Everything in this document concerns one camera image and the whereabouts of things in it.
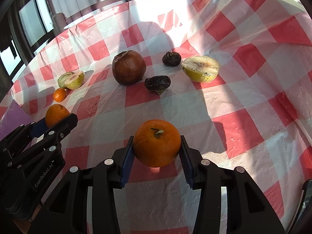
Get large orange with stem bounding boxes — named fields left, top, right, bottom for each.
left=133, top=119, right=181, bottom=168

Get half pear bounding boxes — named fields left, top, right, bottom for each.
left=181, top=56, right=220, bottom=83

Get small kumquat orange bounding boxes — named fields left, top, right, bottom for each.
left=53, top=88, right=67, bottom=103

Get purple box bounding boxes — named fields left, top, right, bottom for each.
left=0, top=100, right=32, bottom=140

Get green guava half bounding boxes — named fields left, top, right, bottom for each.
left=58, top=72, right=74, bottom=89

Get dark red apple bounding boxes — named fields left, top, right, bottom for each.
left=112, top=50, right=146, bottom=86

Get dark dried date near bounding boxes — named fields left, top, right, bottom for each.
left=144, top=75, right=171, bottom=95

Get dark dried date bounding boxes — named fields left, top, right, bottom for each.
left=144, top=75, right=171, bottom=95
left=162, top=51, right=181, bottom=66

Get red white checkered tablecloth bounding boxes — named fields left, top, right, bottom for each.
left=1, top=0, right=311, bottom=228

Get dark dried date far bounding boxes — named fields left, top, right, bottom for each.
left=162, top=51, right=181, bottom=66

